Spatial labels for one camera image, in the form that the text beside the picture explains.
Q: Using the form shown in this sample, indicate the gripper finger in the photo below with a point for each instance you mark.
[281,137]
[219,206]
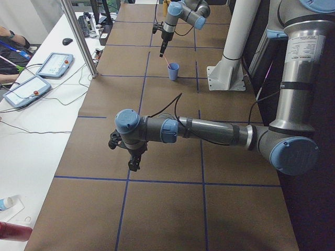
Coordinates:
[131,165]
[137,164]
[163,48]
[161,51]

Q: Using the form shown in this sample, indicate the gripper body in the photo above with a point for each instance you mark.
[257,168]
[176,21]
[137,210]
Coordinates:
[136,152]
[166,35]

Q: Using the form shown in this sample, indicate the blue plastic cup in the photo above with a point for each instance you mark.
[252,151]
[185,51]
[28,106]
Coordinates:
[173,69]

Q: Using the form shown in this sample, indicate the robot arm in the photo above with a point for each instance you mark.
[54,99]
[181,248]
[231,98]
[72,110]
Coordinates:
[192,12]
[286,143]

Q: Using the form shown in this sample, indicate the yellow-brown cup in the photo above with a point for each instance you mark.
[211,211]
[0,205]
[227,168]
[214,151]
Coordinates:
[165,7]

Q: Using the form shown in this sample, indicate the black keyboard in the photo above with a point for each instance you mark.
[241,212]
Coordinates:
[84,22]

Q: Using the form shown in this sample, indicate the black computer mouse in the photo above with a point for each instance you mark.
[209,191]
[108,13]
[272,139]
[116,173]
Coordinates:
[66,41]

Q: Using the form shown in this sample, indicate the far teach pendant tablet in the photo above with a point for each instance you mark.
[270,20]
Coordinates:
[55,65]

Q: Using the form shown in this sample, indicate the teach pendant tablet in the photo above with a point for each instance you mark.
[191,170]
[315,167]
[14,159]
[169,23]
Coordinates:
[27,92]
[55,65]

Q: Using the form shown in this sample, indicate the near teach pendant tablet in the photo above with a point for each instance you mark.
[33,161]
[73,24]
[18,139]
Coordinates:
[27,92]

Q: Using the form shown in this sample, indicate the white blue tube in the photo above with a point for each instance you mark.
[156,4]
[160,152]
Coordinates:
[6,203]

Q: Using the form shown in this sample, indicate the red bottle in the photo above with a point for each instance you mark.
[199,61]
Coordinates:
[14,232]

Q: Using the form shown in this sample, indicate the seated person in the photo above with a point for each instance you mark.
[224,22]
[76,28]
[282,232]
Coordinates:
[14,51]

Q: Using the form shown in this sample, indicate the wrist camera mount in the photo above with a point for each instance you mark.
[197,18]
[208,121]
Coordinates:
[157,26]
[115,140]

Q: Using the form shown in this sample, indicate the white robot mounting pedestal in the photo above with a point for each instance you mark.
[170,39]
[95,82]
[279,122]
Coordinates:
[227,74]

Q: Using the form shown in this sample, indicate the aluminium frame post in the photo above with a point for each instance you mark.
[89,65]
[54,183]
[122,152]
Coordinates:
[75,27]

